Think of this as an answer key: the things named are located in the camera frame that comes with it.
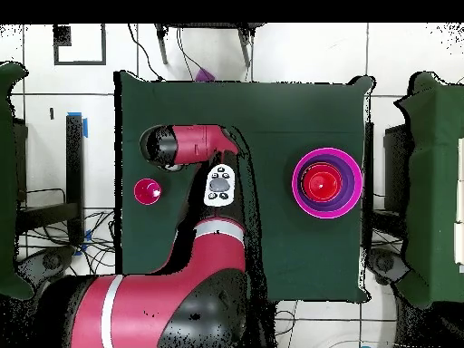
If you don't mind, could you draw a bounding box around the black camera tripod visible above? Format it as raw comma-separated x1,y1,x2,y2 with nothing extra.
154,23,266,68

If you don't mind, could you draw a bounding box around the black square frame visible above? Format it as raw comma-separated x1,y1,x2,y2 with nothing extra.
53,23,107,67

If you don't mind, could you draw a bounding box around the tangle of cables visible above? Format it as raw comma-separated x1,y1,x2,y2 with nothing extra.
15,208,117,276

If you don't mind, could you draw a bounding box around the dark grey pedestal leg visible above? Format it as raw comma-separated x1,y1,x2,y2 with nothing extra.
15,245,76,285
365,247,411,287

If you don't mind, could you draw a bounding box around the black metal stand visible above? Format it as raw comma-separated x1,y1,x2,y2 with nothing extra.
372,122,412,237
15,111,89,246

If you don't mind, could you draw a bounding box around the large pink bowl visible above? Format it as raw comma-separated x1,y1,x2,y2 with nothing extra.
291,146,364,220

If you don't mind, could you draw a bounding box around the pinkish red cup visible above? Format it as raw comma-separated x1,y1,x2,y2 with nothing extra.
132,178,163,207

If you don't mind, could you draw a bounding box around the green cloth covered table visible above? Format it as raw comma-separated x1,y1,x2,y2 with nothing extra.
393,71,464,309
0,61,34,302

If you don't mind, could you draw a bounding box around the purple bowl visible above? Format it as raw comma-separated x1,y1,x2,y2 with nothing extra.
295,153,359,213

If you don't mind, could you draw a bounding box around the dark green tablecloth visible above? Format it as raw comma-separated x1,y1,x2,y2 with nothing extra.
113,70,374,302

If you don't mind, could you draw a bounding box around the small pinkish red bowl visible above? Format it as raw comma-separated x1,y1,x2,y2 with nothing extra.
302,161,344,203

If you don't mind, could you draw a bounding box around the small purple object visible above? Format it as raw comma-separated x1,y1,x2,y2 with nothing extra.
194,67,216,83

